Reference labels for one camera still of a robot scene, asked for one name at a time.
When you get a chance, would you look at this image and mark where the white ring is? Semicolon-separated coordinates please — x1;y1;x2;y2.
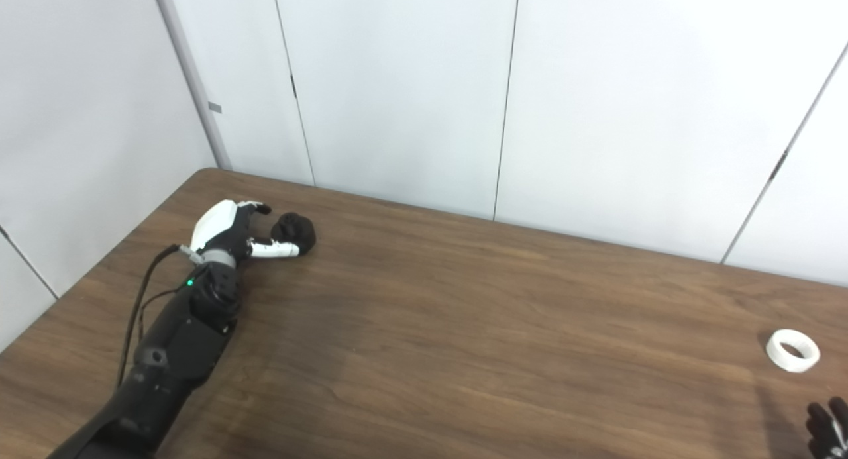
765;328;822;374

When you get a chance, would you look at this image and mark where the grey corner pole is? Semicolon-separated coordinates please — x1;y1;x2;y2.
150;0;233;171

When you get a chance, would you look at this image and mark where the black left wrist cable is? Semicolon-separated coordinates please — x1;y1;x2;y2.
115;244;201;388

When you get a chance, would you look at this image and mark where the round black part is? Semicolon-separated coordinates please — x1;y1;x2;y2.
270;212;317;253

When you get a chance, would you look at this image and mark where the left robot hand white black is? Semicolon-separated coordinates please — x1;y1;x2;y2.
189;199;303;269

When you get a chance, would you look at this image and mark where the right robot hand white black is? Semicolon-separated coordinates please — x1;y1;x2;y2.
806;397;848;459

